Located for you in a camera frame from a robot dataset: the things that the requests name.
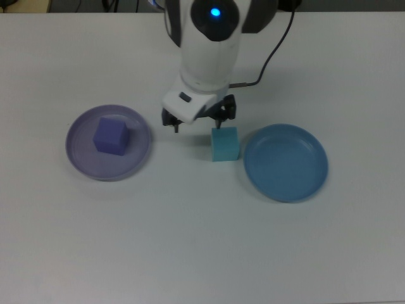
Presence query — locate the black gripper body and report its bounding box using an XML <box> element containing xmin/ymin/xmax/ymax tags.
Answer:
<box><xmin>197</xmin><ymin>94</ymin><xmax>227</xmax><ymax>118</ymax></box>

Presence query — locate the cyan foam cube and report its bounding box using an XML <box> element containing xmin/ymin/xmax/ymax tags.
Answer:
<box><xmin>211</xmin><ymin>126</ymin><xmax>240</xmax><ymax>162</ymax></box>

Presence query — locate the purple foam cube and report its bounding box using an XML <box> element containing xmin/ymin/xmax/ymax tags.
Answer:
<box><xmin>92</xmin><ymin>116</ymin><xmax>130</xmax><ymax>156</ymax></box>

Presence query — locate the blue round plate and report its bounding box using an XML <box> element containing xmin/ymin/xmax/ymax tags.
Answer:
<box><xmin>242</xmin><ymin>123</ymin><xmax>329</xmax><ymax>203</ymax></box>

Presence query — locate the lilac round plate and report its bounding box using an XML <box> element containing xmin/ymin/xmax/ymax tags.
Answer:
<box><xmin>65</xmin><ymin>104</ymin><xmax>152</xmax><ymax>182</ymax></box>

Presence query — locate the brown wooden desk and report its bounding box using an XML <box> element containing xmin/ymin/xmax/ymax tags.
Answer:
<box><xmin>0</xmin><ymin>0</ymin><xmax>51</xmax><ymax>13</ymax></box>

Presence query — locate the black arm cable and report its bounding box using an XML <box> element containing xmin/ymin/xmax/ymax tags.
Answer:
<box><xmin>229</xmin><ymin>0</ymin><xmax>301</xmax><ymax>89</ymax></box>

